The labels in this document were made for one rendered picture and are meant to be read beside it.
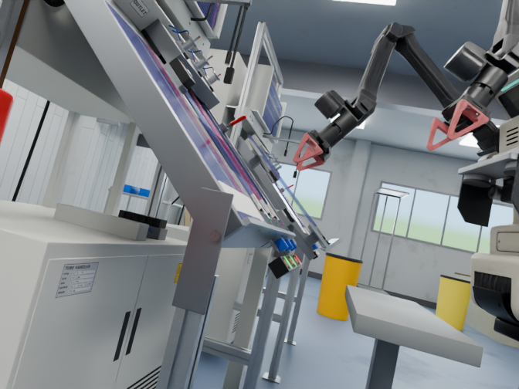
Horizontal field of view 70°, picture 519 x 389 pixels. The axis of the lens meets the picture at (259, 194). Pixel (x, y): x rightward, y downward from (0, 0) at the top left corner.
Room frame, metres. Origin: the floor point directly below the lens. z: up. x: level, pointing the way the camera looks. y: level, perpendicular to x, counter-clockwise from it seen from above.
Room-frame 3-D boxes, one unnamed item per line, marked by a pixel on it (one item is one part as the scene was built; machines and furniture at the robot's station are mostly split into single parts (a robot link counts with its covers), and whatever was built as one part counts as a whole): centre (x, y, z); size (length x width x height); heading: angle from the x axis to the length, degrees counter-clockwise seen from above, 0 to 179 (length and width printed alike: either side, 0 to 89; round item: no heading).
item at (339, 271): (4.07, -1.06, 0.32); 0.42 x 0.41 x 0.65; 166
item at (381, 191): (7.07, -2.47, 1.00); 0.75 x 0.61 x 2.01; 167
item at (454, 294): (5.37, -3.06, 0.35); 0.45 x 0.44 x 0.69; 166
